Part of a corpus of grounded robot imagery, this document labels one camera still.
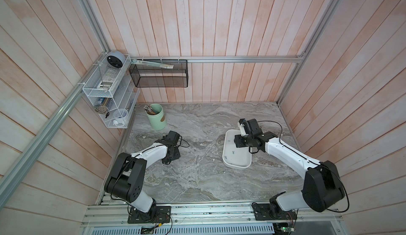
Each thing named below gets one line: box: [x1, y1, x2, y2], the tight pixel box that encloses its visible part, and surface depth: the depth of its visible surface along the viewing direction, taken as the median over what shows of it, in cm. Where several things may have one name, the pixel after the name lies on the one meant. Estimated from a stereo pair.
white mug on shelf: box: [112, 108, 129, 127], surface depth 92 cm
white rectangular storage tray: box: [222, 129, 252, 169], surface depth 92 cm
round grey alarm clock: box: [106, 50, 126, 69], surface depth 83 cm
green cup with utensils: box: [143, 103, 167, 131], surface depth 98 cm
